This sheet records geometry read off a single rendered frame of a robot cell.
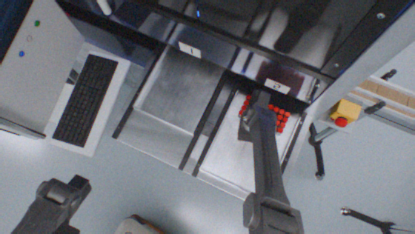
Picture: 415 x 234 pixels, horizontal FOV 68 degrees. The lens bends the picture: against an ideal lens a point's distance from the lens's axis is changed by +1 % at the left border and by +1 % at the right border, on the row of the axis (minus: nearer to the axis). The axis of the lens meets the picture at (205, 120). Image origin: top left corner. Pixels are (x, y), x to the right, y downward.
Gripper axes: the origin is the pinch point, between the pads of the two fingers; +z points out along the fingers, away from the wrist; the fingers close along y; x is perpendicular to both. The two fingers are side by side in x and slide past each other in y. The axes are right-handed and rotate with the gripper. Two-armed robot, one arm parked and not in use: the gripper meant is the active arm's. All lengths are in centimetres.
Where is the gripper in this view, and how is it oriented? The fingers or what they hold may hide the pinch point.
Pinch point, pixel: (246, 132)
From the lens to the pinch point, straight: 113.8
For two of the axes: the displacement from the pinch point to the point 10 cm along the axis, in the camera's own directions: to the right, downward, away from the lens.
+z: 0.2, 2.5, 9.7
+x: -9.8, -1.9, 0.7
